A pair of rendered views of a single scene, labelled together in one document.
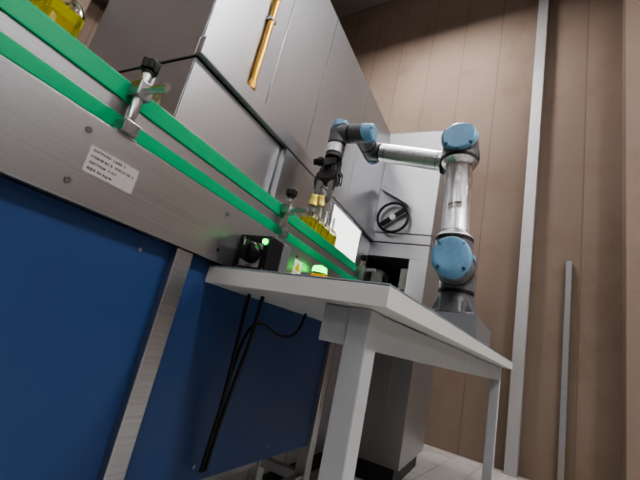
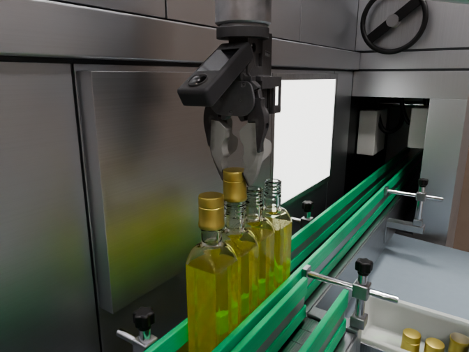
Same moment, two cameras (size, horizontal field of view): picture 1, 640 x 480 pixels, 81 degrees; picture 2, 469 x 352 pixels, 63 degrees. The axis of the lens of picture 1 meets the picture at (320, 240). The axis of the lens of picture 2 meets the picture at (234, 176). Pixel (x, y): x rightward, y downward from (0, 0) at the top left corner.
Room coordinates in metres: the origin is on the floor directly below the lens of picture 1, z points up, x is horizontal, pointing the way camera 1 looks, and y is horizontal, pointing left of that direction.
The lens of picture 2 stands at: (0.84, -0.02, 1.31)
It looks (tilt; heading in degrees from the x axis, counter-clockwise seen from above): 15 degrees down; 5
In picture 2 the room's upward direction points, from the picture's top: straight up
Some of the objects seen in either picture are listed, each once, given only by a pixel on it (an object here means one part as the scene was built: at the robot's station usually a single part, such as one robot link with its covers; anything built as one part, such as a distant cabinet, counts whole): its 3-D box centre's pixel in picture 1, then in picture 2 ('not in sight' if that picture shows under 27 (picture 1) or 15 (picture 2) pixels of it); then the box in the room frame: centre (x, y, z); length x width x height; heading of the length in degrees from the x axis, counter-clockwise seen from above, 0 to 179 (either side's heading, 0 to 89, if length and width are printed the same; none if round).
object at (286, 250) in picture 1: (262, 259); not in sight; (0.80, 0.11, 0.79); 0.08 x 0.08 x 0.08; 62
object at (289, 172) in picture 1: (322, 230); (261, 149); (1.71, 0.00, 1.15); 0.90 x 0.03 x 0.34; 152
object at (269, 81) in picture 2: (331, 170); (245, 75); (1.39, 0.01, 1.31); 0.09 x 0.08 x 0.12; 152
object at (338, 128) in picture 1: (339, 134); not in sight; (1.38, 0.01, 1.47); 0.09 x 0.08 x 0.11; 61
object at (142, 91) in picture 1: (149, 96); not in sight; (0.50, 0.30, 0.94); 0.07 x 0.04 x 0.13; 62
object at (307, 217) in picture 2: not in sight; (299, 225); (1.77, -0.10, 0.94); 0.07 x 0.04 x 0.13; 62
